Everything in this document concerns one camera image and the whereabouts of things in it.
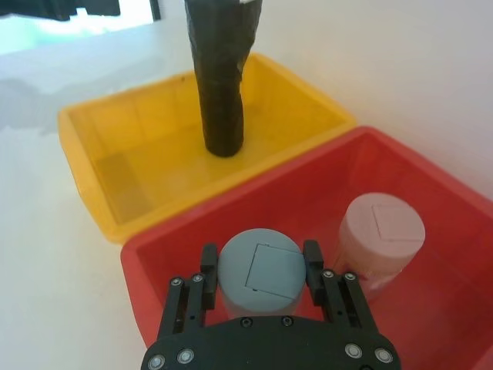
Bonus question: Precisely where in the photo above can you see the red plastic bin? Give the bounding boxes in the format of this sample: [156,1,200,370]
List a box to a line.
[119,126,493,370]

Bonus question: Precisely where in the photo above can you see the pink plastic cylinder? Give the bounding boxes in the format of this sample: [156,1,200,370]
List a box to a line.
[332,193,427,304]

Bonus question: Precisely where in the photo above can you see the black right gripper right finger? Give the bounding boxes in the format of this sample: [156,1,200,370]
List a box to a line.
[302,239,381,337]

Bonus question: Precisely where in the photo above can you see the white table cloth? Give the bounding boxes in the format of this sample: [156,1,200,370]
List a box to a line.
[0,0,493,370]

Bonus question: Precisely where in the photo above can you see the grey plastic cylinder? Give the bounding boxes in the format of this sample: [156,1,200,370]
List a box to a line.
[217,227,307,321]

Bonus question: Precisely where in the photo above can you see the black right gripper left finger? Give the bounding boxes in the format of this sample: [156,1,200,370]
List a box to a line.
[159,243,220,340]

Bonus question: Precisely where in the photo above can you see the yellow plastic bin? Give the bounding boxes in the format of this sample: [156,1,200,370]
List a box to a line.
[57,52,357,244]

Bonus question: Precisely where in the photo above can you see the black wrapped post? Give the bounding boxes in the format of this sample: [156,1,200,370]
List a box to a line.
[183,0,265,159]

